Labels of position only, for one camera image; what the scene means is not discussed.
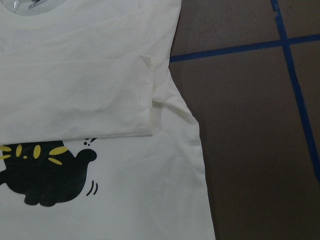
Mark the cream long-sleeve cat shirt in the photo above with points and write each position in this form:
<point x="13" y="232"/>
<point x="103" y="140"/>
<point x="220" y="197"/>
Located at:
<point x="96" y="141"/>

